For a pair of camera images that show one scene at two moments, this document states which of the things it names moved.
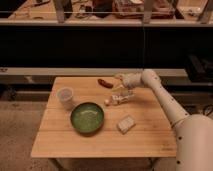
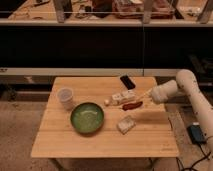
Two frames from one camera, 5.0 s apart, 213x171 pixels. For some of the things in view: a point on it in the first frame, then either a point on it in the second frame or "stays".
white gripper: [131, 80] → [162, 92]
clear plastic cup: [66, 98] stays
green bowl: [87, 117] stays
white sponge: [126, 124] stays
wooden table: [96, 116] stays
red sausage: [104, 83] → [132, 105]
